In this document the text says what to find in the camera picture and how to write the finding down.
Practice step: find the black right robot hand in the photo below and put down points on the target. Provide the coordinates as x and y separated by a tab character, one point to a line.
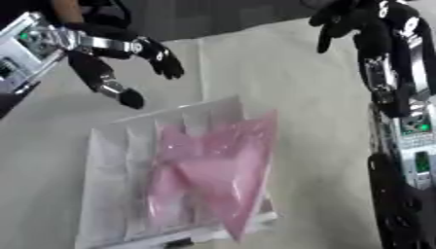
392	42

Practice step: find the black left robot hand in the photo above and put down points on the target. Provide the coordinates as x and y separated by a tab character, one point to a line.
162	60

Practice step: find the silver and black right robot arm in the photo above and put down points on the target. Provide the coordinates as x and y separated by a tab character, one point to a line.
417	155

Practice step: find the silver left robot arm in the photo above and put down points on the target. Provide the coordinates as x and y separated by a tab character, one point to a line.
22	48

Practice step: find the white compartment drawer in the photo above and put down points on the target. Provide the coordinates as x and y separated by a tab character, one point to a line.
111	168

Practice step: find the pink plastic bag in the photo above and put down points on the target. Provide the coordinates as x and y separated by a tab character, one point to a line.
221	168

